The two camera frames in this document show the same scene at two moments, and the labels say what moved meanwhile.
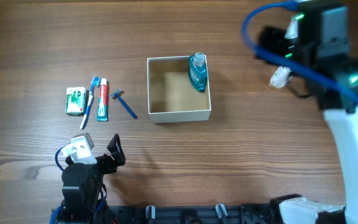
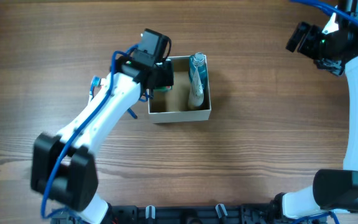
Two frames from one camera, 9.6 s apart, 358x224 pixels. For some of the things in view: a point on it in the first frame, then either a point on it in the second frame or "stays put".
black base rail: (217, 214) stays put
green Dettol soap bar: (76, 101) -> (163, 89)
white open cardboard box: (172, 98) stays put
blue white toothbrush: (95, 83) stays put
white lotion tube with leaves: (281, 77) -> (196, 93)
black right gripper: (273, 38) -> (311, 32)
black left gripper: (112, 165) -> (168, 78)
